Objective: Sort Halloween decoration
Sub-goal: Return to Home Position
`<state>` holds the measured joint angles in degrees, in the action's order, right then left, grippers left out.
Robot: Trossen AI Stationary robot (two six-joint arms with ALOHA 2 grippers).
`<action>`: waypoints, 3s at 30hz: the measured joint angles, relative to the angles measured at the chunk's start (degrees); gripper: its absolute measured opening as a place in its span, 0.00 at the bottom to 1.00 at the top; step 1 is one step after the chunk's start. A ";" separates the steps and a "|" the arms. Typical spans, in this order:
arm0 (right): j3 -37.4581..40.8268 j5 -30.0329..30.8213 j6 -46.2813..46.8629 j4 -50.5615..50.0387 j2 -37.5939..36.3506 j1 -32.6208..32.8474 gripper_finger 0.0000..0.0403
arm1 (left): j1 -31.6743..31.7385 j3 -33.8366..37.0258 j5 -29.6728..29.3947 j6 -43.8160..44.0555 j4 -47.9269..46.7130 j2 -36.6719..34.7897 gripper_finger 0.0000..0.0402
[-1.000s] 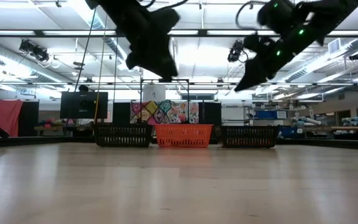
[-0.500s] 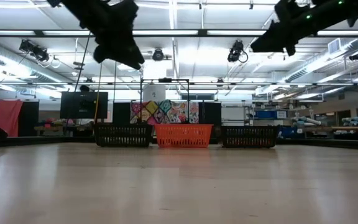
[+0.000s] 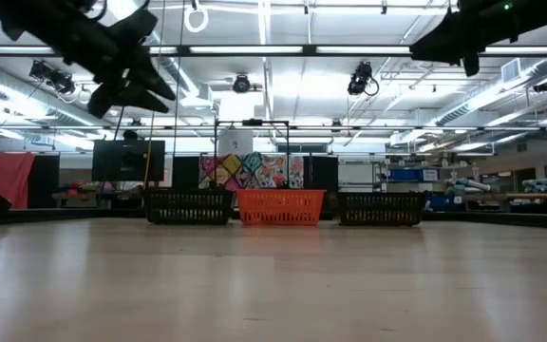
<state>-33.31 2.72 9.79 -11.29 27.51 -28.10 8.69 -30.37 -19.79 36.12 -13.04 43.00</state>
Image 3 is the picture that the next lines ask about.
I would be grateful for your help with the white air vent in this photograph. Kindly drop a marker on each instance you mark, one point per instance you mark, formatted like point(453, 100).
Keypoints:
point(511, 70)

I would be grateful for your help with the blue storage bins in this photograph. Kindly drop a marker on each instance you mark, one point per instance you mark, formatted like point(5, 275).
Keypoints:
point(413, 175)

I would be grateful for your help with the blue storage tub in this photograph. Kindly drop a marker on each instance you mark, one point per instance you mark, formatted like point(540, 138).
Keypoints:
point(442, 202)

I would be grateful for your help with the white paper sign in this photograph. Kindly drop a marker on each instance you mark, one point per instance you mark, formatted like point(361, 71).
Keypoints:
point(235, 141)

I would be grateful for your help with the cluttered side table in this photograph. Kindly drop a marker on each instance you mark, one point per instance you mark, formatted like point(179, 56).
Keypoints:
point(88, 195)

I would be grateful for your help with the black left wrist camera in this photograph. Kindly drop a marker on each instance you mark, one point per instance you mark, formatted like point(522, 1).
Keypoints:
point(133, 26)

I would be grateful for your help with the black light-strip rail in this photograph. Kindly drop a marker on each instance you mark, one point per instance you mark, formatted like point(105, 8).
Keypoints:
point(309, 49)

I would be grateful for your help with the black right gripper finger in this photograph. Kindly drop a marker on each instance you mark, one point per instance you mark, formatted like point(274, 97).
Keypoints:
point(437, 45)
point(471, 64)

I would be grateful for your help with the black partition panel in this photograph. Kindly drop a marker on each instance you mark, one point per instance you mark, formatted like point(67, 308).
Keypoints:
point(185, 172)
point(44, 180)
point(321, 172)

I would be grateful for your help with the black aluminium table frame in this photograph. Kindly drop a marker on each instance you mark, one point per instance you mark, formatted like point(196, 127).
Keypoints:
point(515, 220)

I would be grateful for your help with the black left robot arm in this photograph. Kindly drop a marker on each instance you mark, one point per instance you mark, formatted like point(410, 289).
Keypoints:
point(41, 24)

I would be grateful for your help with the thin black metal stand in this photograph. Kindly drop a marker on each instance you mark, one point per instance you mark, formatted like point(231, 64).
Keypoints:
point(252, 122)

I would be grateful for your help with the thin black horizontal rail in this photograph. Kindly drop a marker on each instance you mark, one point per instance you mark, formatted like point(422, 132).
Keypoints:
point(492, 127)

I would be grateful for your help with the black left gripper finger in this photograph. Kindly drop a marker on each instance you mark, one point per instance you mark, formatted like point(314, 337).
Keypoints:
point(117, 100)
point(152, 78)

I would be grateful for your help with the orange plastic basket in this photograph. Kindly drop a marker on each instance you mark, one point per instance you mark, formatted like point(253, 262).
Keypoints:
point(278, 206)

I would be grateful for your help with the red hanging cloth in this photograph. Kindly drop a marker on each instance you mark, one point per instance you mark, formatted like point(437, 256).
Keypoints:
point(11, 178)

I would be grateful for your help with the black ceiling camera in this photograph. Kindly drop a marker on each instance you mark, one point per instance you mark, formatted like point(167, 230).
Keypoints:
point(360, 78)

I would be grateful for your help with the black ceiling speaker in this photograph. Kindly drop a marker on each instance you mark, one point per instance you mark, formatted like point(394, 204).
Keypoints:
point(544, 85)

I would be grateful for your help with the wooden bench top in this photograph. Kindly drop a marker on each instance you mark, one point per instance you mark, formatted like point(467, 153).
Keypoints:
point(539, 195)

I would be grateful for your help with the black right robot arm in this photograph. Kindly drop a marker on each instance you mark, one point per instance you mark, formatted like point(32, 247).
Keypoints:
point(544, 14)

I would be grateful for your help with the colourful patchwork quilt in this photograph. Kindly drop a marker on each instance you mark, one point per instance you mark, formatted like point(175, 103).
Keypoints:
point(250, 171)

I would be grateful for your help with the round black ceiling spotlight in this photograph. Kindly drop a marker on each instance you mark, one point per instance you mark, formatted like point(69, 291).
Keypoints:
point(241, 84)

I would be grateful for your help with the black plastic basket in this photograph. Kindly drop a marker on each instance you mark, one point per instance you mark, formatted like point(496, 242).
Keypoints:
point(380, 209)
point(193, 206)

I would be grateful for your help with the black monitor screen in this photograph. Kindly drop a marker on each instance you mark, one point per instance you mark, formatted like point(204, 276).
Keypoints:
point(128, 160)

